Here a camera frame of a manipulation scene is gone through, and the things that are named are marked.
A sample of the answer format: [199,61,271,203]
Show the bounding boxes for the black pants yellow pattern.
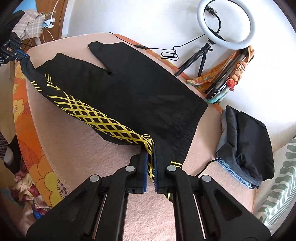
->
[21,42,208,199]

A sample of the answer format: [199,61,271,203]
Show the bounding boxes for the plaid cloth on chair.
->
[12,9,45,40]

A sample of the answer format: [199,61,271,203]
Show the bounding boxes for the folded blue jeans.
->
[218,158,256,189]

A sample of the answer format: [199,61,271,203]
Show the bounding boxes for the pink terry blanket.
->
[26,33,256,240]

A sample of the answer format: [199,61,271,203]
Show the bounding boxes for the green striped pillow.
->
[253,138,296,234]

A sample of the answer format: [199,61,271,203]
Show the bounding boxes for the pile of colourful clothes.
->
[9,162,50,230]

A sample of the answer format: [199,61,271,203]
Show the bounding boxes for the folded dark grey garment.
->
[216,105,274,189]

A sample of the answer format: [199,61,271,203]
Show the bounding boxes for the folded tripod with scarf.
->
[186,46,254,104]

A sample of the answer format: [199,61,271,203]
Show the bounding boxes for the black mini tripod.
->
[174,39,215,77]

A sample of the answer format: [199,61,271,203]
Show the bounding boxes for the white clip with cable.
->
[41,0,60,43]

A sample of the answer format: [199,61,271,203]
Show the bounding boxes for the black ring light cable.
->
[108,4,223,62]

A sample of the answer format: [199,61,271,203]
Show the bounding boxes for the white ring light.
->
[196,0,255,50]

